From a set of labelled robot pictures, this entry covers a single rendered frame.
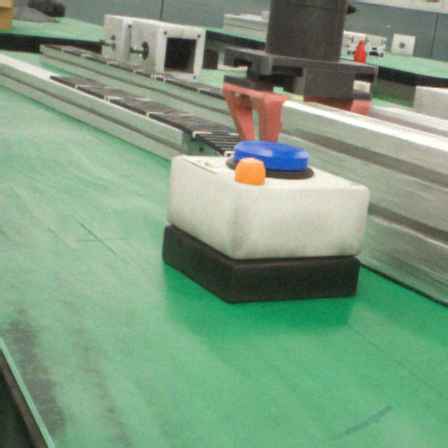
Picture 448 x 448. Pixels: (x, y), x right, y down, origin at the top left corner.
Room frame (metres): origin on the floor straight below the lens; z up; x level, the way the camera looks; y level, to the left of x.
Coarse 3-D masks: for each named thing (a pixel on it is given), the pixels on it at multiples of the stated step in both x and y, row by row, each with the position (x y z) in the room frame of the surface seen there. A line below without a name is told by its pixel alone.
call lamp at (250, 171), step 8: (240, 160) 0.47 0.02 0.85; (248, 160) 0.47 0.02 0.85; (256, 160) 0.47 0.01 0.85; (240, 168) 0.46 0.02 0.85; (248, 168) 0.46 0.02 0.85; (256, 168) 0.46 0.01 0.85; (264, 168) 0.47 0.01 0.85; (240, 176) 0.46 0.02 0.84; (248, 176) 0.46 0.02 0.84; (256, 176) 0.46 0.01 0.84; (264, 176) 0.47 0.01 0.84; (248, 184) 0.46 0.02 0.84; (256, 184) 0.46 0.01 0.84
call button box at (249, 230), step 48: (192, 192) 0.50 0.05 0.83; (240, 192) 0.46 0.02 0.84; (288, 192) 0.47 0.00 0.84; (336, 192) 0.49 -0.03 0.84; (192, 240) 0.49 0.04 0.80; (240, 240) 0.46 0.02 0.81; (288, 240) 0.47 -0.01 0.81; (336, 240) 0.49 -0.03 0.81; (240, 288) 0.46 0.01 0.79; (288, 288) 0.47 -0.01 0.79; (336, 288) 0.49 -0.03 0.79
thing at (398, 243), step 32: (320, 128) 0.61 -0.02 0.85; (352, 128) 0.59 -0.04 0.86; (384, 128) 0.57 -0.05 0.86; (416, 128) 0.65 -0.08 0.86; (320, 160) 0.61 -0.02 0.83; (352, 160) 0.58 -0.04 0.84; (384, 160) 0.58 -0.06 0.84; (416, 160) 0.53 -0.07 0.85; (384, 192) 0.55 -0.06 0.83; (416, 192) 0.53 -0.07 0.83; (384, 224) 0.55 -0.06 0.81; (416, 224) 0.54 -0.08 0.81; (384, 256) 0.55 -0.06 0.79; (416, 256) 0.52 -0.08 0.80; (416, 288) 0.52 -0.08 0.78
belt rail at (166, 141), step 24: (0, 72) 1.32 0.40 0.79; (24, 72) 1.21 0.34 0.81; (48, 72) 1.23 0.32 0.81; (48, 96) 1.13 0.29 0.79; (72, 96) 1.07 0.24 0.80; (96, 120) 1.00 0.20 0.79; (120, 120) 0.96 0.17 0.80; (144, 120) 0.91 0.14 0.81; (144, 144) 0.90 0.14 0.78; (168, 144) 0.87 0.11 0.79; (192, 144) 0.84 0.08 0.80
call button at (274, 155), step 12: (240, 144) 0.50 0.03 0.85; (252, 144) 0.51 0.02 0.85; (264, 144) 0.51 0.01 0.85; (276, 144) 0.51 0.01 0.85; (288, 144) 0.52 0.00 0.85; (240, 156) 0.50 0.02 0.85; (252, 156) 0.49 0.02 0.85; (264, 156) 0.49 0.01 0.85; (276, 156) 0.49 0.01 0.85; (288, 156) 0.49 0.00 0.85; (300, 156) 0.50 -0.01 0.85; (276, 168) 0.49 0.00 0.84; (288, 168) 0.49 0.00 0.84; (300, 168) 0.50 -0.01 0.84
